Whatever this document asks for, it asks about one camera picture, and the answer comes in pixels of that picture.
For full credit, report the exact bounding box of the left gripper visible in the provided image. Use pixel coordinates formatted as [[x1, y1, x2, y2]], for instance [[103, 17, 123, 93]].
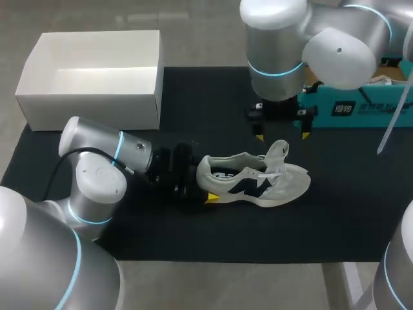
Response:
[[145, 141, 221, 214]]

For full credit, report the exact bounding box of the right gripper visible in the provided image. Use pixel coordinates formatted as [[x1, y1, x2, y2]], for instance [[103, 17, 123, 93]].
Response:
[[245, 96, 319, 142]]

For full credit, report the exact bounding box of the white shoe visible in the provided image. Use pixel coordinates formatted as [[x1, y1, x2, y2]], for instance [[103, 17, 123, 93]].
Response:
[[196, 139, 312, 209]]

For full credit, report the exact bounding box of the white shoebox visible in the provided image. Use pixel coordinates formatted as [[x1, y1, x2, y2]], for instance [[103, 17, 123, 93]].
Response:
[[15, 30, 165, 132]]

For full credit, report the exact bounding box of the teal box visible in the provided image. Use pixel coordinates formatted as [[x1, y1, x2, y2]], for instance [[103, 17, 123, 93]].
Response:
[[296, 63, 413, 129]]

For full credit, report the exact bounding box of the white cable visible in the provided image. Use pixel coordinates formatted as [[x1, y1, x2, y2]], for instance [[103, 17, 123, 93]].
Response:
[[376, 24, 413, 156]]

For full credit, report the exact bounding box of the black cable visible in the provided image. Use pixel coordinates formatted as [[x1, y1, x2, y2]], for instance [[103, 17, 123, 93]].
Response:
[[41, 147, 133, 203]]

